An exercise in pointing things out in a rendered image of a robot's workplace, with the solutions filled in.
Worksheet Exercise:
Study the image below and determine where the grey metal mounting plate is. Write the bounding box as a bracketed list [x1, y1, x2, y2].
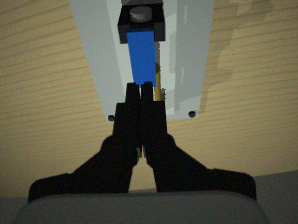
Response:
[69, 0, 215, 122]

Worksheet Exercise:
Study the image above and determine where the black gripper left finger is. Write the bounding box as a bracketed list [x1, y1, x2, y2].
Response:
[28, 82, 142, 202]

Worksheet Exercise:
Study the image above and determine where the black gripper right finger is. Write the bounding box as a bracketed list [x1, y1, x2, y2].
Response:
[140, 82, 257, 201]

